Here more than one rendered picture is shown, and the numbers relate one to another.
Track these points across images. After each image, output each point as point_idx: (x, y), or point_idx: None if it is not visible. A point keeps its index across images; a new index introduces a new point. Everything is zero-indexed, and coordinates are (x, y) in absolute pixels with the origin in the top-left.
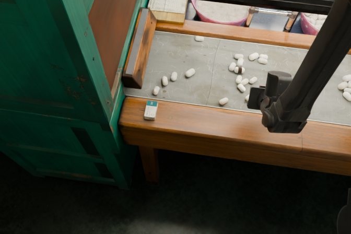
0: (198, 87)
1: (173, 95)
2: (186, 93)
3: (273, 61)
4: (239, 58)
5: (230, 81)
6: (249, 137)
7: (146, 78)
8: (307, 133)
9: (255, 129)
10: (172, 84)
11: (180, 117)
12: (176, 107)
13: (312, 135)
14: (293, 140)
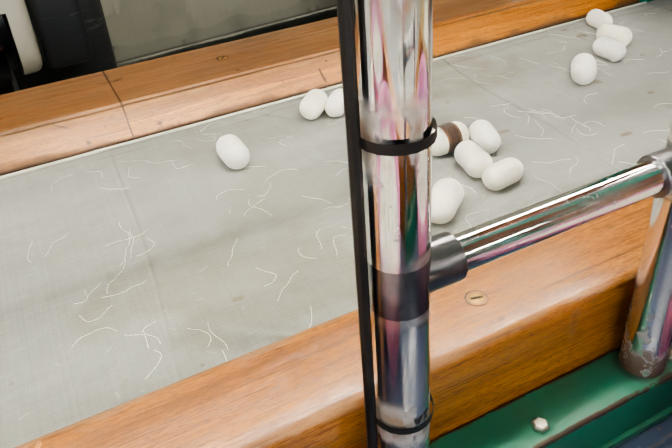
0: (515, 72)
1: (547, 39)
2: (524, 53)
3: (342, 249)
4: (487, 154)
5: (442, 118)
6: (267, 36)
7: (665, 32)
8: (92, 94)
9: (260, 49)
10: (586, 49)
11: (466, 1)
12: (500, 5)
13: (73, 96)
14: (135, 70)
